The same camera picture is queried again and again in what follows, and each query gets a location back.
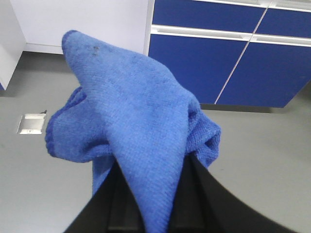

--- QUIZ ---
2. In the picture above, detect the right blue cabinet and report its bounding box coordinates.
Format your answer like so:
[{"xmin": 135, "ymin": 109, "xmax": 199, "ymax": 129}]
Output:
[{"xmin": 148, "ymin": 0, "xmax": 311, "ymax": 108}]

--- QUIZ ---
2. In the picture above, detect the blue microfiber cloth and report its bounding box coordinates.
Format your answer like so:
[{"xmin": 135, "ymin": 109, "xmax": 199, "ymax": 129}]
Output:
[{"xmin": 45, "ymin": 30, "xmax": 221, "ymax": 233}]

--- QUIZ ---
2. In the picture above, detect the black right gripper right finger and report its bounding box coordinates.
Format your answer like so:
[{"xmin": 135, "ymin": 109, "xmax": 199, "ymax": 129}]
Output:
[{"xmin": 169, "ymin": 154, "xmax": 272, "ymax": 233}]

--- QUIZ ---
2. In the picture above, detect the metal floor outlet plate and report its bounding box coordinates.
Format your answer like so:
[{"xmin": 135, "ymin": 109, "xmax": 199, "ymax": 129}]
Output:
[{"xmin": 17, "ymin": 113, "xmax": 47, "ymax": 134}]

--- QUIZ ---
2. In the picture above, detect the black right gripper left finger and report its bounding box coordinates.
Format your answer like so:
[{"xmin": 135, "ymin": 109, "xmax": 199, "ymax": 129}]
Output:
[{"xmin": 65, "ymin": 162, "xmax": 145, "ymax": 233}]

